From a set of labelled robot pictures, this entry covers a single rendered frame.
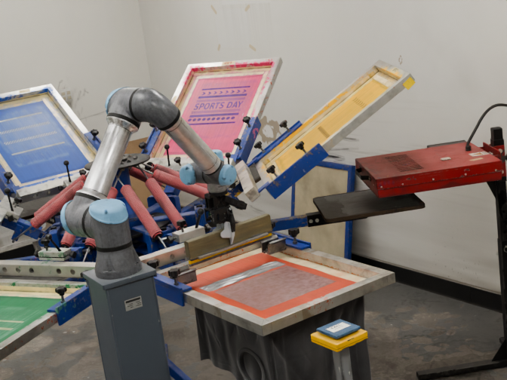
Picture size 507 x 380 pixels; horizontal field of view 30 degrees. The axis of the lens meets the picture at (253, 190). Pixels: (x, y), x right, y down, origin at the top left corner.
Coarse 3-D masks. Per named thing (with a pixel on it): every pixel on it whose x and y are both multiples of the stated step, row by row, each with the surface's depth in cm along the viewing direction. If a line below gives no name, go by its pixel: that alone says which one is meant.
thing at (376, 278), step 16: (224, 256) 381; (304, 256) 369; (320, 256) 360; (336, 256) 357; (160, 272) 366; (352, 272) 346; (368, 272) 339; (384, 272) 334; (352, 288) 323; (368, 288) 326; (192, 304) 336; (208, 304) 327; (224, 304) 324; (304, 304) 314; (320, 304) 314; (336, 304) 319; (240, 320) 312; (256, 320) 306; (272, 320) 304; (288, 320) 308
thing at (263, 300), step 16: (208, 272) 370; (224, 272) 367; (192, 288) 354; (224, 288) 350; (240, 288) 347; (256, 288) 345; (272, 288) 343; (240, 304) 332; (256, 304) 330; (272, 304) 328; (288, 304) 326
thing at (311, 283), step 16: (256, 256) 381; (272, 256) 378; (240, 272) 365; (272, 272) 360; (288, 272) 357; (304, 272) 355; (320, 272) 353; (288, 288) 341; (304, 288) 339; (320, 288) 337; (336, 288) 335
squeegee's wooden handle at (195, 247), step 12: (264, 216) 368; (240, 228) 362; (252, 228) 366; (264, 228) 369; (192, 240) 351; (204, 240) 354; (216, 240) 357; (228, 240) 360; (240, 240) 363; (192, 252) 351; (204, 252) 354
